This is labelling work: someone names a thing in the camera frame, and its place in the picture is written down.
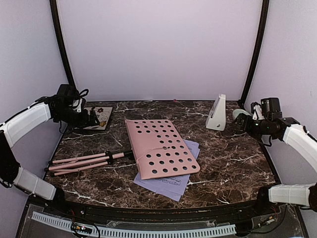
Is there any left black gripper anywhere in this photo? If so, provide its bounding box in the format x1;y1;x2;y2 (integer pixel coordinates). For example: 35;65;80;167
55;106;100;132

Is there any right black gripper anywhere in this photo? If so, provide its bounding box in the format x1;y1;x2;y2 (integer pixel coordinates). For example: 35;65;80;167
232;113;271;140

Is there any pink perforated music stand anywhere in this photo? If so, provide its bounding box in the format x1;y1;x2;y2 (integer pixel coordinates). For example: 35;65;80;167
45;119;200;179

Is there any sheet music page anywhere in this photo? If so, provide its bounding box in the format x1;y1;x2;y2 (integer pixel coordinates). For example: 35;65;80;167
133;171;191;202
133;138;201;195

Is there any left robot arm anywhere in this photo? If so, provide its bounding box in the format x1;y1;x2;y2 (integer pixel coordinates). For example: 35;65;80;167
0;95;100;216

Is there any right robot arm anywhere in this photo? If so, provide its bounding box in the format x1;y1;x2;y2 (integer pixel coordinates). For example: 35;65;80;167
233;113;317;215

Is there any floral pattern coaster tile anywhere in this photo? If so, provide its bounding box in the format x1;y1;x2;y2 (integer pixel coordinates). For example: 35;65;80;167
84;107;112;130

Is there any pale green ceramic bowl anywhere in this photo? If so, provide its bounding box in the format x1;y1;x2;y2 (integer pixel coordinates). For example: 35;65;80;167
232;109;251;121

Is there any white metronome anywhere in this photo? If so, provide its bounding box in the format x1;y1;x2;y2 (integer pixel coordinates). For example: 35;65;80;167
205;94;226;131

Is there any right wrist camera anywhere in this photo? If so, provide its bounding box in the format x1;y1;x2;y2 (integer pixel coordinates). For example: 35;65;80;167
251;97;283;121

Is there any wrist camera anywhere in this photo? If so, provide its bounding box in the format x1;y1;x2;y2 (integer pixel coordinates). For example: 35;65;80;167
57;84;89;113
251;97;283;121

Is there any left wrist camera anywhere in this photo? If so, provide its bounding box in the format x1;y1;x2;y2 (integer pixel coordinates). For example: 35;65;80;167
57;84;89;113

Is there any white slotted cable duct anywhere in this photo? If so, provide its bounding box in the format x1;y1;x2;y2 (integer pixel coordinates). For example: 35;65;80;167
31;212;236;238

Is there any left black frame post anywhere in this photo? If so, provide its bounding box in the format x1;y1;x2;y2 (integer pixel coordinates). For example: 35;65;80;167
49;0;76;88

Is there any black frame post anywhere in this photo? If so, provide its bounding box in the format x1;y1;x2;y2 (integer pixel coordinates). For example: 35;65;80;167
49;0;76;88
238;0;270;108

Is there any right black frame post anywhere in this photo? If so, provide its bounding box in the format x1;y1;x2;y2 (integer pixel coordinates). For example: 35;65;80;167
238;0;270;108

